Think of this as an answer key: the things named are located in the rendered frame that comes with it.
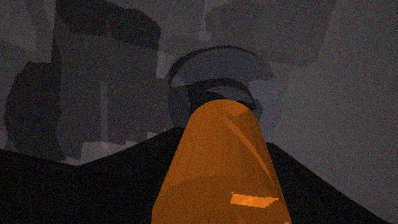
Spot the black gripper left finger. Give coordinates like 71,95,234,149
0,126,184,224

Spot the orange knob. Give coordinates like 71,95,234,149
151,99,292,224

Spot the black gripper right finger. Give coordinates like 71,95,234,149
265,142,391,224

